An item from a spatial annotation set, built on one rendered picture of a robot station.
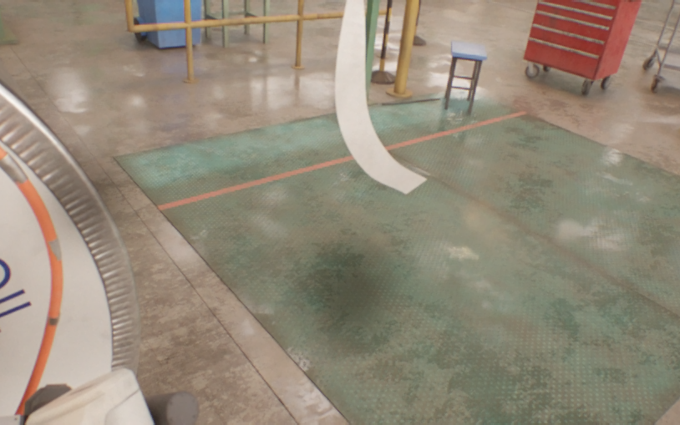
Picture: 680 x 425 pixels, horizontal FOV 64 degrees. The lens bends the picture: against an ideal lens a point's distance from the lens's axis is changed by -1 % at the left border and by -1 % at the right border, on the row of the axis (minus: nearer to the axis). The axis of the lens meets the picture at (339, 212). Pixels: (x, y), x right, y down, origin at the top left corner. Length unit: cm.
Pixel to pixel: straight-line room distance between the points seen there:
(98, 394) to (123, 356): 47
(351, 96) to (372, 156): 10
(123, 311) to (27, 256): 18
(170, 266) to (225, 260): 21
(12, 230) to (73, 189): 9
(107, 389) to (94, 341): 42
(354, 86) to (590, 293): 191
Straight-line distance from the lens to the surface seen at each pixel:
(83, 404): 50
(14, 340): 89
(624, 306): 250
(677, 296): 269
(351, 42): 70
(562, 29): 510
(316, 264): 227
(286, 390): 179
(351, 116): 73
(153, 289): 217
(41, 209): 64
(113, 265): 86
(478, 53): 403
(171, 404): 56
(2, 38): 544
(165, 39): 505
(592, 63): 499
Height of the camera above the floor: 135
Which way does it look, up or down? 31 degrees down
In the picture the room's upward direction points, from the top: 6 degrees clockwise
